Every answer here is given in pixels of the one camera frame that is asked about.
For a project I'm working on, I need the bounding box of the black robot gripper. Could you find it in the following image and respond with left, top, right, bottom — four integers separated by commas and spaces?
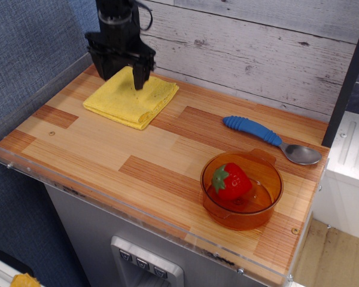
85, 1, 155, 90

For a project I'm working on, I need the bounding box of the yellow cloth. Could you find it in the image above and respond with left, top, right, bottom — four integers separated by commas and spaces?
83, 66, 179, 130

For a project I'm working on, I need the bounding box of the red toy strawberry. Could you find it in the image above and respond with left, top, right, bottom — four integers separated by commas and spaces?
211, 163, 252, 201

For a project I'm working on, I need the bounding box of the orange transparent plastic pot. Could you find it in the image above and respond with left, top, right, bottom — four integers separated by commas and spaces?
200, 149, 284, 230

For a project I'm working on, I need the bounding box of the silver dispenser button panel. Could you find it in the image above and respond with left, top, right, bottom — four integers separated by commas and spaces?
111, 236, 185, 286

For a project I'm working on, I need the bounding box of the yellow object at corner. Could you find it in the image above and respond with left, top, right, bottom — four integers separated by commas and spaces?
10, 273, 41, 287

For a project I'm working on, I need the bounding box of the white toy sink unit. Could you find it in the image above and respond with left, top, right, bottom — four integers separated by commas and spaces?
312, 112, 359, 237

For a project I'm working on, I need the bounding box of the clear acrylic table guard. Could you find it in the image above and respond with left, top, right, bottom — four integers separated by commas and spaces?
0, 56, 329, 286

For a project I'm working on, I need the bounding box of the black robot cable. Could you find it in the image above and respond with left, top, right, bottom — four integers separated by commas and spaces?
136, 0, 154, 32

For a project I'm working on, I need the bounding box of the blue handled metal spoon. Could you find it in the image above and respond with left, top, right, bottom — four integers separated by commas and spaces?
223, 116, 322, 165

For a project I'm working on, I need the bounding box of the black vertical post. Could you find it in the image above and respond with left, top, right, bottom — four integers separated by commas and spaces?
321, 39, 359, 148

